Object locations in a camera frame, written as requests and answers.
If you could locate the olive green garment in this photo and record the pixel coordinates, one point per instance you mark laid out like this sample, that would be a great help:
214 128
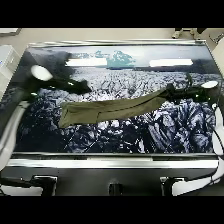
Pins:
110 110

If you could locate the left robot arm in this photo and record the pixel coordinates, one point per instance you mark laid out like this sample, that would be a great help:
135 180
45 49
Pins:
50 81

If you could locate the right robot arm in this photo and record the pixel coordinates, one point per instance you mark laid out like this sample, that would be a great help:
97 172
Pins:
200 91

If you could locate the person's legs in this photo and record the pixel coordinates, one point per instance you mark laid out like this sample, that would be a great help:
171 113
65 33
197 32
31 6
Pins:
176 33

